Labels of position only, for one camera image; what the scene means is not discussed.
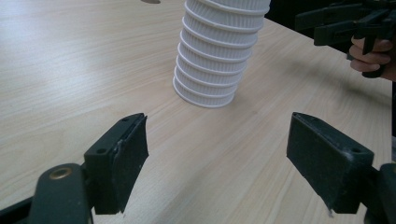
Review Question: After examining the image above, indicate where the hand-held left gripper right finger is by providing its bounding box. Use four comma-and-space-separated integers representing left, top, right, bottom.
286, 111, 375, 216

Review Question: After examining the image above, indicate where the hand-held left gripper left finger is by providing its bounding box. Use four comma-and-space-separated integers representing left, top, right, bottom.
83, 112, 150, 216

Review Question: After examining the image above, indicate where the stack of white paper cups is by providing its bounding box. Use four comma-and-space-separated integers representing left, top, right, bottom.
172, 0, 273, 109

